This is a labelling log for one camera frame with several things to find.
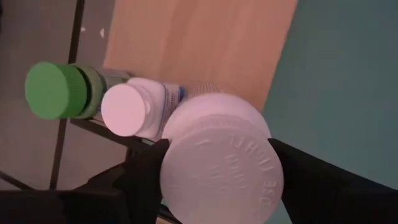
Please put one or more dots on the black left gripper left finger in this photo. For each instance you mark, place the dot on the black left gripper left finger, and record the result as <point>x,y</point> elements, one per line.
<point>140,186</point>

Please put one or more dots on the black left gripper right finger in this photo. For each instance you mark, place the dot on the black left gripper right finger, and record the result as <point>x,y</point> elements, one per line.
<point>326,193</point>

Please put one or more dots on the white cap grey label bottle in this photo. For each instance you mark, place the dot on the white cap grey label bottle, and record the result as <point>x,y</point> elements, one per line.
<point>217,174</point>

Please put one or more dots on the small white bottle blue label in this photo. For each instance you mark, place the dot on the small white bottle blue label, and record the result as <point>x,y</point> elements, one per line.
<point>124,109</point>

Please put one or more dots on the green cap clear bottle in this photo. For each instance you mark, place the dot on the green cap clear bottle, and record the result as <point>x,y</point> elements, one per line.
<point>53,90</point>

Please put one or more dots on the green table mat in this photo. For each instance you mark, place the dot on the green table mat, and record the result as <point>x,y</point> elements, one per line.
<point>342,93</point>

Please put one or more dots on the wooden board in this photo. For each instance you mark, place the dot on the wooden board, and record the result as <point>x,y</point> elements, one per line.
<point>202,46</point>

